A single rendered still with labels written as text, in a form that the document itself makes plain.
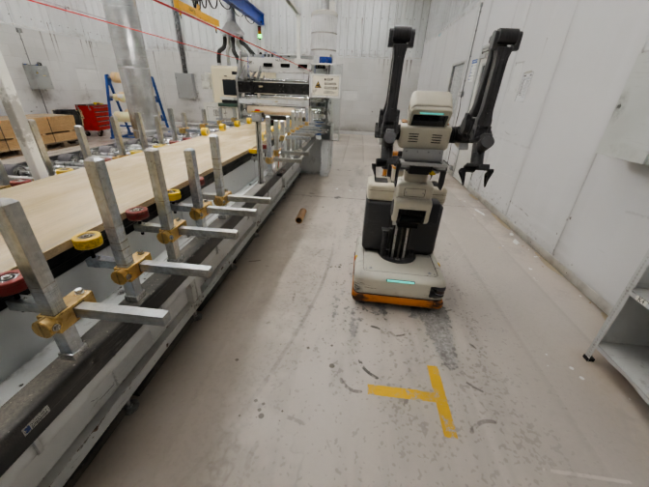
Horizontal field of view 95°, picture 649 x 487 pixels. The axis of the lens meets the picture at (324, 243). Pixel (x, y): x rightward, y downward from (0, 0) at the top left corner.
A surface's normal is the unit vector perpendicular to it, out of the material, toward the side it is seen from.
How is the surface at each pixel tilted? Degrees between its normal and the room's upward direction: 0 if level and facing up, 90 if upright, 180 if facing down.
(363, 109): 90
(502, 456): 0
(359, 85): 90
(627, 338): 90
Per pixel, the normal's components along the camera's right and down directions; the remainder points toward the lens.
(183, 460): 0.04, -0.89
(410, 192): -0.13, 0.57
